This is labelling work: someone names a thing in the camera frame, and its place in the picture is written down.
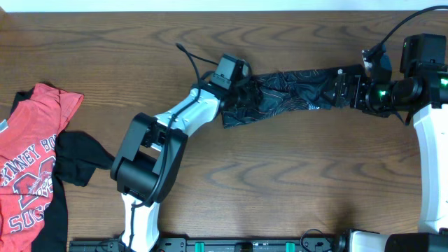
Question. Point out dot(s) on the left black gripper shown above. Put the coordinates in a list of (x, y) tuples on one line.
[(251, 97)]

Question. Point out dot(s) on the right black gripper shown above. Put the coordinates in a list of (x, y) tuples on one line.
[(345, 80)]

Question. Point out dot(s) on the black orange-patterned jersey shirt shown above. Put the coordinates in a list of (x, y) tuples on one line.
[(284, 91)]

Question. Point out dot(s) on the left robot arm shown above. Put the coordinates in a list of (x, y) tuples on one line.
[(149, 157)]

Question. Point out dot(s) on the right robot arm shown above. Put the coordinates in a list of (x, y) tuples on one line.
[(422, 94)]

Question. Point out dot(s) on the plain black garment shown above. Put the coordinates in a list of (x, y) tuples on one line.
[(77, 157)]

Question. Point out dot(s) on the red printed t-shirt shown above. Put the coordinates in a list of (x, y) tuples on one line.
[(27, 161)]

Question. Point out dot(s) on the black mounting rail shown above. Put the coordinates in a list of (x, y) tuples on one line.
[(211, 245)]

